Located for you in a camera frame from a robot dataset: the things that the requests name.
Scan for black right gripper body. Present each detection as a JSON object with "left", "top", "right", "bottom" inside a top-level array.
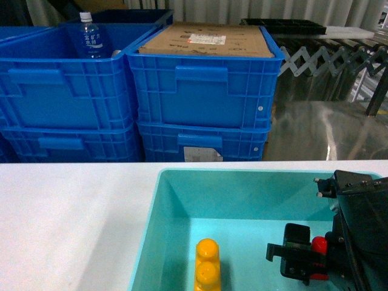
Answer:
[{"left": 315, "top": 170, "right": 387, "bottom": 290}]

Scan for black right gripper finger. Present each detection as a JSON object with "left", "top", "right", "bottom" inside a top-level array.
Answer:
[{"left": 266, "top": 223, "right": 324, "bottom": 278}]

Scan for red toy block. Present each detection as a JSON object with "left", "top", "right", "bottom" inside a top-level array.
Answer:
[{"left": 310, "top": 236, "right": 329, "bottom": 281}]

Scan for yellow toy block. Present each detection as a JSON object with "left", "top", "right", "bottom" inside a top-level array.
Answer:
[{"left": 193, "top": 238, "right": 221, "bottom": 291}]

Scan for brown cardboard box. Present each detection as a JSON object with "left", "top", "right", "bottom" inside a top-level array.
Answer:
[{"left": 138, "top": 22, "right": 274, "bottom": 58}]

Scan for turquoise plastic tray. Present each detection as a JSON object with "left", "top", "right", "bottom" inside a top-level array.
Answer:
[{"left": 129, "top": 170, "right": 343, "bottom": 290}]

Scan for lower right blue crate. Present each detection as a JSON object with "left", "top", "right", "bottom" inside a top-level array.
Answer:
[{"left": 137, "top": 121, "right": 270, "bottom": 162}]

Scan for grey scissor conveyor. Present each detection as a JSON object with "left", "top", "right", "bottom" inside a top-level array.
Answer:
[{"left": 280, "top": 46, "right": 387, "bottom": 77}]

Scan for lower left blue crate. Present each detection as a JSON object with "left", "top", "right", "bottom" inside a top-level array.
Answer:
[{"left": 1, "top": 124, "right": 144, "bottom": 163}]

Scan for blue crate with cardboard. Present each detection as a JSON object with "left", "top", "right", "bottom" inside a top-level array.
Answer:
[{"left": 126, "top": 26, "right": 284, "bottom": 130}]

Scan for white foam sheet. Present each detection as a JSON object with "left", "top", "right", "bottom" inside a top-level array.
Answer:
[{"left": 322, "top": 26, "right": 375, "bottom": 39}]

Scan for black plastic tray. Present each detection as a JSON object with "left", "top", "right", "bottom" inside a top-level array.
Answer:
[{"left": 240, "top": 18, "right": 327, "bottom": 35}]

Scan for back blue crate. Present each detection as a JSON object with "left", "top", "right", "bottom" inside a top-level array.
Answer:
[{"left": 60, "top": 8, "right": 174, "bottom": 31}]

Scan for clear water bottle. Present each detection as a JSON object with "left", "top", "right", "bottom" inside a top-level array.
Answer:
[{"left": 65, "top": 12, "right": 111, "bottom": 59}]

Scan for upper left blue crate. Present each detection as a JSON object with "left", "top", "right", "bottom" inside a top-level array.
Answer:
[{"left": 1, "top": 24, "right": 159, "bottom": 130}]

